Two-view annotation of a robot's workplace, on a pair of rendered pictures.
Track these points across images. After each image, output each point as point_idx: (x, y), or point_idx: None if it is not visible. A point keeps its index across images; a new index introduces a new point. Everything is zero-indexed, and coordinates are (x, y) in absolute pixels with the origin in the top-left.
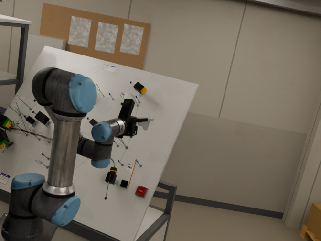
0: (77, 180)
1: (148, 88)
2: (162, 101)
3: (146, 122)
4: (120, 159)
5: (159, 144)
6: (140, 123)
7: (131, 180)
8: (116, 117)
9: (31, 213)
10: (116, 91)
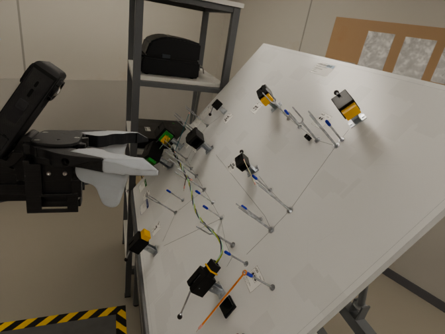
0: (186, 251)
1: (375, 111)
2: (396, 145)
3: (110, 175)
4: (249, 249)
5: (336, 257)
6: (83, 173)
7: (242, 308)
8: (286, 162)
9: None
10: (312, 111)
